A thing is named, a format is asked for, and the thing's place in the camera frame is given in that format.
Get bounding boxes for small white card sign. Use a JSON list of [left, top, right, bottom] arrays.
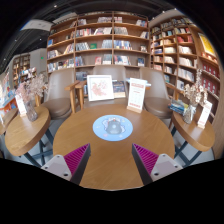
[[197, 99, 213, 130], [14, 94, 28, 118]]

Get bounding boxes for small distant bookshelf unit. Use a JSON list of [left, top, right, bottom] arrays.
[[11, 53, 38, 86]]

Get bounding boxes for glass vase with pale flowers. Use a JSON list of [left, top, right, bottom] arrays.
[[181, 68, 209, 125]]

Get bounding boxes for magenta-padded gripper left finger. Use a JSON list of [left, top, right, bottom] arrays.
[[41, 143, 92, 186]]

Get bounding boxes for white red sign stand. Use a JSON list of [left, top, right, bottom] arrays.
[[126, 77, 148, 114]]

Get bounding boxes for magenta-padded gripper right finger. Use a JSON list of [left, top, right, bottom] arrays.
[[131, 143, 184, 186]]

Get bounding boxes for round light blue mouse pad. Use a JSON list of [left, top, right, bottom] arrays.
[[92, 114, 134, 142]]

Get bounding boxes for wide wooden bookshelf unit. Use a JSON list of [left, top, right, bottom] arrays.
[[45, 11, 150, 81]]

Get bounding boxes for glass vase with pink flowers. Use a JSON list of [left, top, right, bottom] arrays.
[[14, 73, 49, 123]]

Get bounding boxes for white framed flower picture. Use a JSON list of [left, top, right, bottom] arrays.
[[86, 74, 115, 102]]

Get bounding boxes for grey computer mouse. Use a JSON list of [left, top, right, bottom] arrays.
[[105, 118, 123, 136]]

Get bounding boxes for stack of books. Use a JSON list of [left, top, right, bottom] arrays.
[[167, 98, 188, 116]]

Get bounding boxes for dark book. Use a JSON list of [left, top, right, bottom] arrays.
[[112, 79, 127, 99]]

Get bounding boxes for brown padded wooden armchair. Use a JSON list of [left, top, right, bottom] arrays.
[[39, 67, 81, 120], [139, 66, 174, 120], [74, 64, 129, 108]]

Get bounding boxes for curved wooden bookshelf unit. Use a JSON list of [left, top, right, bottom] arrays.
[[148, 16, 223, 114]]

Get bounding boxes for round wooden side table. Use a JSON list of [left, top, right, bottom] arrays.
[[4, 105, 52, 167], [171, 110, 216, 168]]

